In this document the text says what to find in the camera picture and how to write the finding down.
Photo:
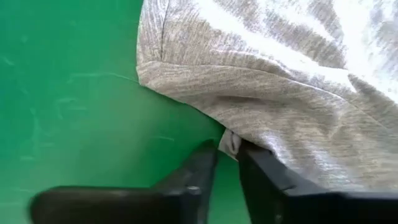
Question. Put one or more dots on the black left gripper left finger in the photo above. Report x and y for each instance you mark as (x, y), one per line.
(124, 205)

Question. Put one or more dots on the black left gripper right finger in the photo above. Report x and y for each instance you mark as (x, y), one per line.
(295, 208)

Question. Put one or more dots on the grey heathered t-shirt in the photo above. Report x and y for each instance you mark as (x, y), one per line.
(264, 93)

